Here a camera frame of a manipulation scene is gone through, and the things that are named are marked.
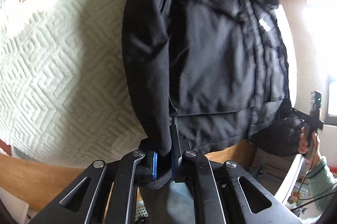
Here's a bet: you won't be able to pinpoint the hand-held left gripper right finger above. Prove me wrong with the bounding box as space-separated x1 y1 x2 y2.
170 125 303 224

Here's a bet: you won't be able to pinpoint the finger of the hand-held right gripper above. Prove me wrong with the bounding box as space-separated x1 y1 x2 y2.
291 107 310 125

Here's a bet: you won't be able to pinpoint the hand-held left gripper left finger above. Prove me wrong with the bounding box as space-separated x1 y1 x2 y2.
29 138 158 224

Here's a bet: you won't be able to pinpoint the black hooded jacket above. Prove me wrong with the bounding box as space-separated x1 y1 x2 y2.
122 0 304 190

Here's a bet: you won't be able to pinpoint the person's right forearm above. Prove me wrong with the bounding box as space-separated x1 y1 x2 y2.
307 156 337 217

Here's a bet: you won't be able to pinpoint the person's right hand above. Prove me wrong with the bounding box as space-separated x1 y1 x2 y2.
298 125 321 159

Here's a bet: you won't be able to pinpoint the window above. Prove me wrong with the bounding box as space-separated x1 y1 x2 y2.
326 76 337 119

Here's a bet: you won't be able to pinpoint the person's blue jeans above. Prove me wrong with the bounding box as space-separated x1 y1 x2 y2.
137 181 201 224

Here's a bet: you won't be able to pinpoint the floral green quilt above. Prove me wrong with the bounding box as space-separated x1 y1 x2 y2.
0 0 169 162

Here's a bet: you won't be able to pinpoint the wooden bed frame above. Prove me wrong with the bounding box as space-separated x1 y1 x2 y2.
0 138 258 212

